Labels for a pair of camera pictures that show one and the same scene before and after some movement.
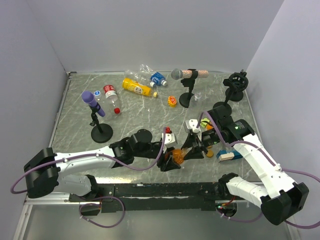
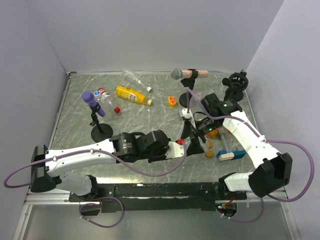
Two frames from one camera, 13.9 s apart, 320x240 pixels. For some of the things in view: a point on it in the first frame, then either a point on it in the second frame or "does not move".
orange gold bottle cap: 210,154 does not move
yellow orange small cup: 172,101 does not move
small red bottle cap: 117,110 does not move
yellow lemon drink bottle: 132,85 → 132,94
